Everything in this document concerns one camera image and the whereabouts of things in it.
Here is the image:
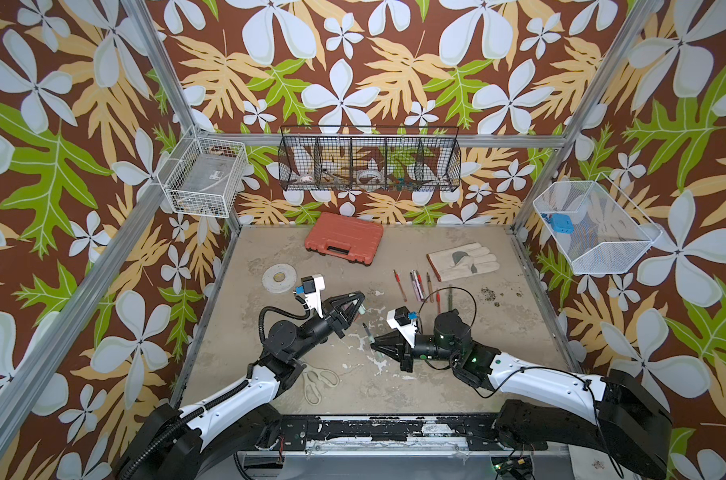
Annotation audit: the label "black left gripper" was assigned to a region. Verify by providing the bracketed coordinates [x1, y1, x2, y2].
[290, 291, 360, 364]

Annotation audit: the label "red gel pen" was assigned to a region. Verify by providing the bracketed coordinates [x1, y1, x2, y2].
[393, 269, 408, 302]

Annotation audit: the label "tan brown pen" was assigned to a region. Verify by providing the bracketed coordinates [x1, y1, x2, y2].
[426, 272, 435, 303]

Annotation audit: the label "pink marker pen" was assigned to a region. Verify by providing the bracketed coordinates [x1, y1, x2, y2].
[409, 270, 421, 302]

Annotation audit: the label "light green pen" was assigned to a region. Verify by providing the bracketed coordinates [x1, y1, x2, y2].
[362, 323, 375, 348]

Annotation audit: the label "brown white marker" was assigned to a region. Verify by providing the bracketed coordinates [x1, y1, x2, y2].
[410, 270, 425, 301]

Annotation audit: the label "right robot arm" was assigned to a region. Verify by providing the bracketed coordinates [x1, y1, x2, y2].
[371, 307, 672, 479]

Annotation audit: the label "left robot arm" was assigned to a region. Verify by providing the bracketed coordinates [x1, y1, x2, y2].
[113, 291, 365, 479]

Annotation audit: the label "white tape roll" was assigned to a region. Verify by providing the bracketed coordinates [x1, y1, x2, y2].
[262, 263, 298, 294]

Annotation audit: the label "red plastic tool case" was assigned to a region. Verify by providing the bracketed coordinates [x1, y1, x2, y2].
[304, 212, 384, 266]

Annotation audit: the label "white canvas work glove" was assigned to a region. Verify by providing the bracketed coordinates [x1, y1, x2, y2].
[426, 242, 500, 282]

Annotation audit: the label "blue object in basket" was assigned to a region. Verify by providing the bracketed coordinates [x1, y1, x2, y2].
[547, 213, 575, 235]

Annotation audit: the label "white mesh basket right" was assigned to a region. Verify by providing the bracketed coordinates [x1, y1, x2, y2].
[533, 174, 662, 275]

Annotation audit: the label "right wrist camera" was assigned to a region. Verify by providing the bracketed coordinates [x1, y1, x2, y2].
[386, 306, 421, 349]

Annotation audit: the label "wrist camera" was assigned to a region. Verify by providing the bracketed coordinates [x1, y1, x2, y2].
[295, 274, 325, 317]
[386, 306, 421, 349]

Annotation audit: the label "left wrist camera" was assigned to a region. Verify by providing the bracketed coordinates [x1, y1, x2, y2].
[295, 274, 325, 317]

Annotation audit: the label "beige handled scissors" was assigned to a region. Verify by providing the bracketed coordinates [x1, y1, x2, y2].
[302, 364, 340, 406]

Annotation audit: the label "black camera cable right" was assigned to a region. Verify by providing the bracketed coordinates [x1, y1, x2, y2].
[416, 286, 478, 331]

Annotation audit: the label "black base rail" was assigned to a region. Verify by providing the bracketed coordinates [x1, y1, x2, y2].
[242, 412, 508, 452]

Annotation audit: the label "black wire basket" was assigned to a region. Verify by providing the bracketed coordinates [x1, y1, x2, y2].
[276, 125, 462, 192]

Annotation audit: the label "white wire basket left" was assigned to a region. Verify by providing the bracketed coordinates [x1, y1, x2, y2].
[158, 129, 249, 219]

